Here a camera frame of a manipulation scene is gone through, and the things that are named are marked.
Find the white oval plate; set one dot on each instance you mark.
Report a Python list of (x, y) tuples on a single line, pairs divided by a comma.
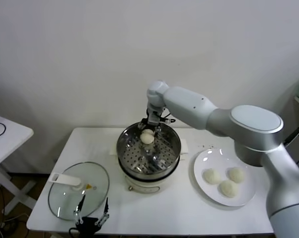
[(246, 196)]

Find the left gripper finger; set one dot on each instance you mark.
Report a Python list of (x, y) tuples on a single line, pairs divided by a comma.
[(79, 207), (105, 208)]

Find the white steamed baozi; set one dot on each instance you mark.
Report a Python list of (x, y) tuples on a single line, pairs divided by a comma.
[(212, 176), (236, 174), (228, 189), (147, 138)]

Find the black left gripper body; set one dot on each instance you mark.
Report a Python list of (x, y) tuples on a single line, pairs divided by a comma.
[(88, 221)]

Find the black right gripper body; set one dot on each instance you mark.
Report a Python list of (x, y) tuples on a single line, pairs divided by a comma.
[(161, 118)]

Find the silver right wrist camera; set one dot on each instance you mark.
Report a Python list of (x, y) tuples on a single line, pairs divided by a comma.
[(153, 118)]

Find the white side table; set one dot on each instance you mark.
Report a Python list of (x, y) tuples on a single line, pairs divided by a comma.
[(11, 138)]

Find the stainless steel steamer basket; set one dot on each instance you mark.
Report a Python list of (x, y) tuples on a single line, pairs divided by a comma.
[(164, 153)]

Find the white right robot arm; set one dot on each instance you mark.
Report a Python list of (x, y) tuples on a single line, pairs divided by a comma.
[(189, 106)]

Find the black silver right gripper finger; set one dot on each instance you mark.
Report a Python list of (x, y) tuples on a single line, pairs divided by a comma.
[(159, 129), (141, 124)]

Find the white electric cooker base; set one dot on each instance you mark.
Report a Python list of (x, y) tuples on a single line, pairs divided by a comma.
[(144, 187)]

